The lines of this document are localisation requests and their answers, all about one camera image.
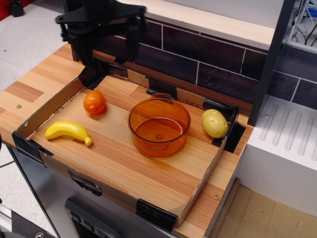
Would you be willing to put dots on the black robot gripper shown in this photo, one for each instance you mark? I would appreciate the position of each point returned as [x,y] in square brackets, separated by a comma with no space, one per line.
[101,18]

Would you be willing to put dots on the orange toy carrot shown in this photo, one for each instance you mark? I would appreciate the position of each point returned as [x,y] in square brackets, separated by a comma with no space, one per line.
[94,103]

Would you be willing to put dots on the cardboard fence with black tape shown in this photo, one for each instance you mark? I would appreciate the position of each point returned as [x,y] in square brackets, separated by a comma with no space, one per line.
[181,192]

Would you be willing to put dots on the orange transparent plastic pot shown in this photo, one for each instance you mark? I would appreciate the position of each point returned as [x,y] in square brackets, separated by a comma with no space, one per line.
[159,126]

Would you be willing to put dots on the yellow toy banana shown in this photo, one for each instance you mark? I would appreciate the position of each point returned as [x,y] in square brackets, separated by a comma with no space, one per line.
[67,128]

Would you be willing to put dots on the yellow toy potato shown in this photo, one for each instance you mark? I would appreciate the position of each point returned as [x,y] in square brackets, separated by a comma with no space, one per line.
[214,123]

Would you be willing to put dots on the black oven control panel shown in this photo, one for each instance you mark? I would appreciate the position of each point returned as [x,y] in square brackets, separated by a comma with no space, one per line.
[86,225]

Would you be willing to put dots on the white toy sink drainboard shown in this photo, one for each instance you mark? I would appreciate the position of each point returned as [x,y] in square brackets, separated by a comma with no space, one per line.
[280,159]

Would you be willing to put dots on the dark grey right post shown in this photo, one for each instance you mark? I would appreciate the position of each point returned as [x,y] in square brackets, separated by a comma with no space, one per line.
[273,53]

